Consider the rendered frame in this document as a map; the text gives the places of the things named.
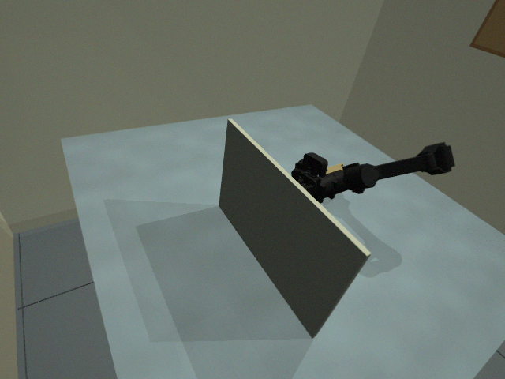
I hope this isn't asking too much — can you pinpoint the grey flat panel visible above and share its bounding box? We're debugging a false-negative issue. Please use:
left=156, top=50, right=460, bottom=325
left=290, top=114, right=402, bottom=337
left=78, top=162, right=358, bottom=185
left=219, top=118, right=371, bottom=338

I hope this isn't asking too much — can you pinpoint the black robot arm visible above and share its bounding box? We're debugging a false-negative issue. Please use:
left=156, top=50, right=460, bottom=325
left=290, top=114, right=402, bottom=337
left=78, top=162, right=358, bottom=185
left=291, top=143, right=455, bottom=194

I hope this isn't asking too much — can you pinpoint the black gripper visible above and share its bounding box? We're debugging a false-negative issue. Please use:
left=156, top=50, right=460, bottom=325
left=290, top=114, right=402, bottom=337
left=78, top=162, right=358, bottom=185
left=297, top=152, right=339, bottom=204

